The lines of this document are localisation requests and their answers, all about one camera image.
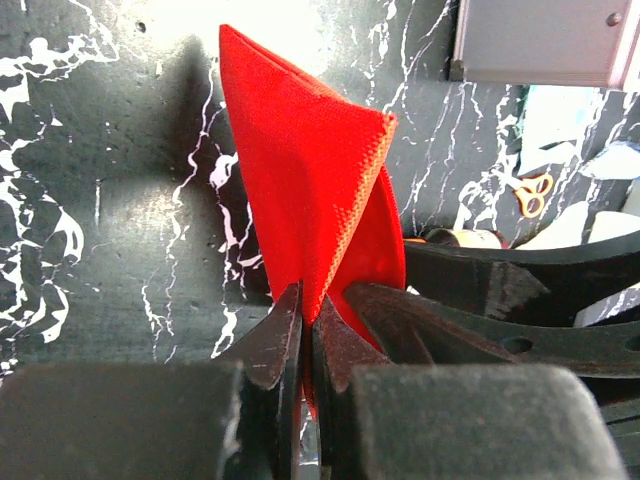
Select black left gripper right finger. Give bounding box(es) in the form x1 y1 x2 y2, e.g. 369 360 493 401
310 283 515 479

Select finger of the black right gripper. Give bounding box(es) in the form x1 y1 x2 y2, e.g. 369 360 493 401
405 232 639 327

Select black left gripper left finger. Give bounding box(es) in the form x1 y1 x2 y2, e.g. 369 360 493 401
219 283 303 479

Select bag of gauze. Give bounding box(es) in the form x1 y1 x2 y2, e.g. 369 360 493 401
517 201 639 250

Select brown medicine bottle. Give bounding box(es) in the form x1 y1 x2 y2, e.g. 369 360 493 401
424 228 509 249

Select red first aid pouch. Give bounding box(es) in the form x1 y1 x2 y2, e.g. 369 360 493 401
218 23 406 421

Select silver metal medicine case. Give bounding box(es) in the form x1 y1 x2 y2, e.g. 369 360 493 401
449 0 639 92

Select orange handled scissors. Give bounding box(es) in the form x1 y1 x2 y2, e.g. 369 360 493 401
514 174 554 218

